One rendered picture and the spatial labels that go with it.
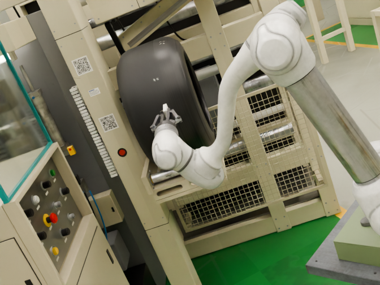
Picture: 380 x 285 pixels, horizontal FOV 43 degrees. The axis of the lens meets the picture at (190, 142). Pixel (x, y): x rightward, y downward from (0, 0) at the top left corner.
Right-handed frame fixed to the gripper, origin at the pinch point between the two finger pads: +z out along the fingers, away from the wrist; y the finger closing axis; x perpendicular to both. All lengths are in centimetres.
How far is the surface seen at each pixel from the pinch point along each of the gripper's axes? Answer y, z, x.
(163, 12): -8, 68, -22
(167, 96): -2.0, 5.4, -3.5
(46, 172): 55, -9, 4
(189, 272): 26, 11, 97
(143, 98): 7.8, 6.9, -5.9
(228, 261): 10, 49, 133
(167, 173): 13.7, 12.2, 36.0
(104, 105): 29.7, 25.2, -2.2
